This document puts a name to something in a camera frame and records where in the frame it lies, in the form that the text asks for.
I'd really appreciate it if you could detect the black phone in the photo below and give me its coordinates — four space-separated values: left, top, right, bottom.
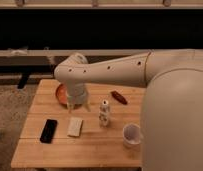
40 119 57 143

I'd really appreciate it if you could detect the red pepper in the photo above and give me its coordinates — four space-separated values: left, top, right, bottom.
111 91 128 105

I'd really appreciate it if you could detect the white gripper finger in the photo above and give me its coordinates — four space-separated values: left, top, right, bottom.
83 102 91 112
67 103 75 112

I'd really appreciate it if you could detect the orange bowl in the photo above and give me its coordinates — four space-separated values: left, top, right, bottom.
55 84 68 107

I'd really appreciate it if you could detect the wooden table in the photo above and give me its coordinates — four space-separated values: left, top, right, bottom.
11 79 144 168

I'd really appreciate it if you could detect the white patterned bottle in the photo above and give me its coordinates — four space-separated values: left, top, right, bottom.
99 100 110 127

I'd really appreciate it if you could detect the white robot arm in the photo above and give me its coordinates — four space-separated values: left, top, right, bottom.
54 49 203 171

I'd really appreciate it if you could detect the white sponge block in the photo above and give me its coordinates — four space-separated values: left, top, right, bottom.
67 117 83 137

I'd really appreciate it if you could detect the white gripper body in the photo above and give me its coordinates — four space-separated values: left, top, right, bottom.
66 84 88 104

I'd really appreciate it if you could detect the white plastic cup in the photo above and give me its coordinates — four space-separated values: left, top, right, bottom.
122 123 142 148

